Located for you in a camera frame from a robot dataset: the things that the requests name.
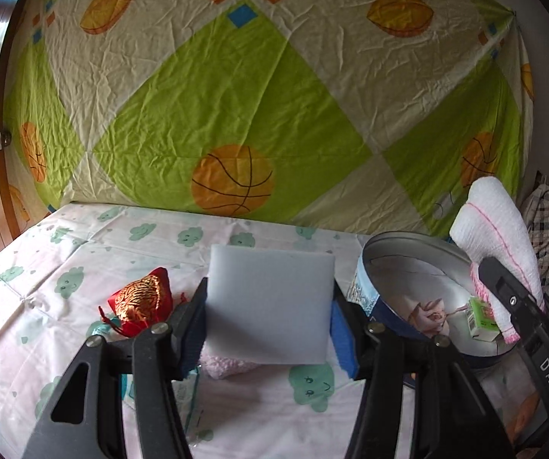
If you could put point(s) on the green basketball bedsheet backdrop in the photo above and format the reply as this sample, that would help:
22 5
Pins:
349 115

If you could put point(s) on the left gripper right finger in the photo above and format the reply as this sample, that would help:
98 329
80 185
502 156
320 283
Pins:
348 331

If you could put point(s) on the round blue cookie tin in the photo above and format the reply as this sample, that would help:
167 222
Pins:
419 286

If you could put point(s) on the white cloth pink trim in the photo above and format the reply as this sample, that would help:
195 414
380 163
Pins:
490 225

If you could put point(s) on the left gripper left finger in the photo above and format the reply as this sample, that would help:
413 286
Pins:
189 331

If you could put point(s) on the white sponge block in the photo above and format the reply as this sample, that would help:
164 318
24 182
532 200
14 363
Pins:
269 307

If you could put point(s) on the pale pink cloth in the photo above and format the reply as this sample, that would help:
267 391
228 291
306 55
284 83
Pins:
431 318

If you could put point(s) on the green tissue pack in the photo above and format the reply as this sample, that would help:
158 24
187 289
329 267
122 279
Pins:
480 321

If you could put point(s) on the red gold embroidered pouch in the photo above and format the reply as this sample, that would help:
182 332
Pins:
142 303

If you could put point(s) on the pink fluffy towel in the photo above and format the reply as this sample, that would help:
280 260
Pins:
220 367

